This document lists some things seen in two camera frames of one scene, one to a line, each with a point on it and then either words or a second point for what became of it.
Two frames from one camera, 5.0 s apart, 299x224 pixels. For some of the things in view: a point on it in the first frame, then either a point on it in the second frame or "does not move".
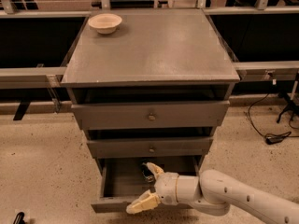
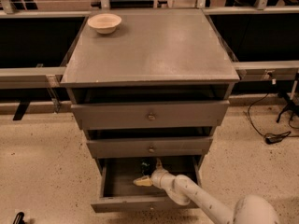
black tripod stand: [292, 104] does not move
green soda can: [147, 173] does not move
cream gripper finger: [145, 202] -> [145, 181]
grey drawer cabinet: [158, 87] does not move
